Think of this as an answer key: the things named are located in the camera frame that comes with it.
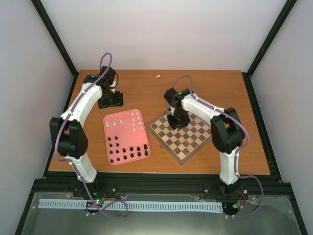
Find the wooden chess board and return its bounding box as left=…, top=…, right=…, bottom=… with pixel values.
left=146, top=111, right=212, bottom=166

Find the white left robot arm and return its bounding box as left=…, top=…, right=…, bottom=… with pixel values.
left=49, top=66, right=123, bottom=197

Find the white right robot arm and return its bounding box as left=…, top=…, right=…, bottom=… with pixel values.
left=164, top=88, right=247, bottom=185

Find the pink plastic tray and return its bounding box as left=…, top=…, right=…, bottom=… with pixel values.
left=103, top=109, right=151, bottom=165

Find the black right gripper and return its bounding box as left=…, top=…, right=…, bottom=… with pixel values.
left=167, top=109, right=190, bottom=131

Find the black aluminium frame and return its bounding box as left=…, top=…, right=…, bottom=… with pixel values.
left=15, top=0, right=308, bottom=235

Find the light blue cable duct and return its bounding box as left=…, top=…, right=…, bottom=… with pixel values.
left=38, top=199, right=223, bottom=213

